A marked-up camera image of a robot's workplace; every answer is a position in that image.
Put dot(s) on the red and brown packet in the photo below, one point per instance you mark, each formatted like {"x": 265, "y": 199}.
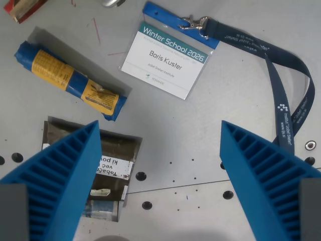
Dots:
{"x": 21, "y": 9}

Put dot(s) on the dark brown tobacco pouch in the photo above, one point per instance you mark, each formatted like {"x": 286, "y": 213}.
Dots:
{"x": 114, "y": 173}

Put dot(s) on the shiny metal object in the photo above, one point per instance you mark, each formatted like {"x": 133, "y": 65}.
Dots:
{"x": 111, "y": 2}

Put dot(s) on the blue bag roll yellow label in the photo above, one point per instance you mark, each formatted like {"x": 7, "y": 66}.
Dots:
{"x": 67, "y": 79}

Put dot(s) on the name badge in plastic holder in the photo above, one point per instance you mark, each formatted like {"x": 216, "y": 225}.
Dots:
{"x": 166, "y": 56}

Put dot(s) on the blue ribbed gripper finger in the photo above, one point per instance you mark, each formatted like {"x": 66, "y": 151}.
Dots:
{"x": 260, "y": 175}
{"x": 62, "y": 173}

